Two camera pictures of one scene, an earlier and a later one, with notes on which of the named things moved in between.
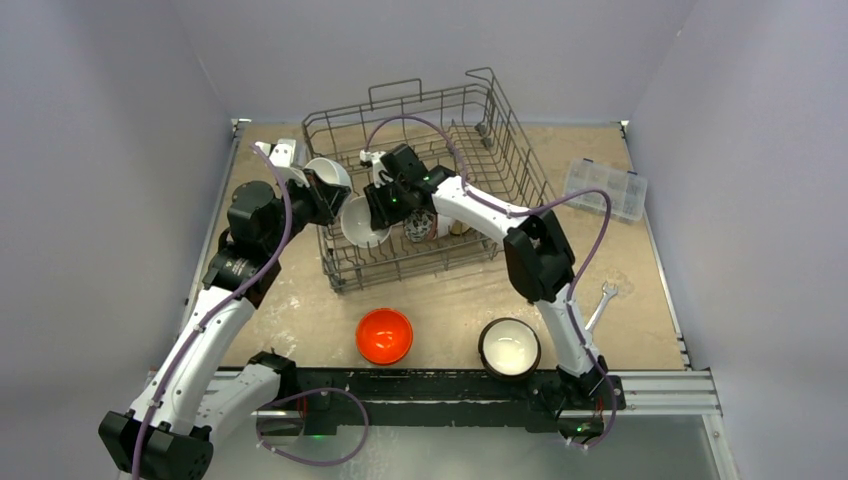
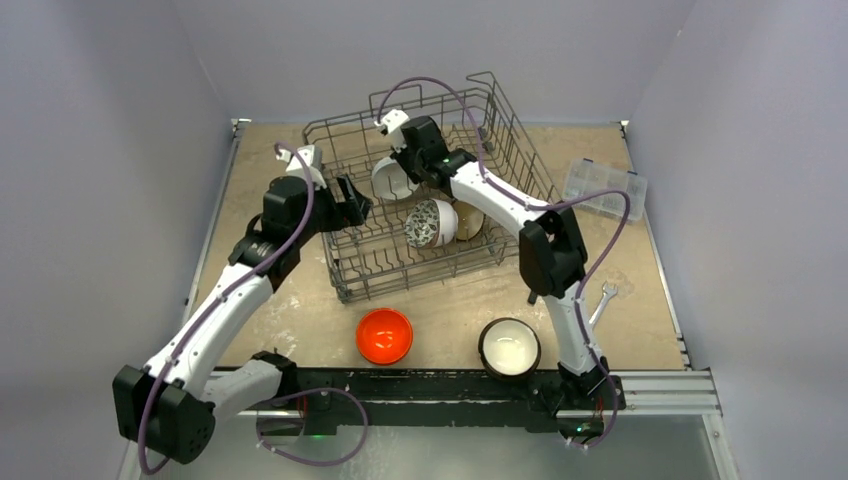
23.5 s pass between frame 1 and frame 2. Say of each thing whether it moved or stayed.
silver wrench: stayed
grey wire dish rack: stayed
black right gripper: moved
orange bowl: stayed
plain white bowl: moved
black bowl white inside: stayed
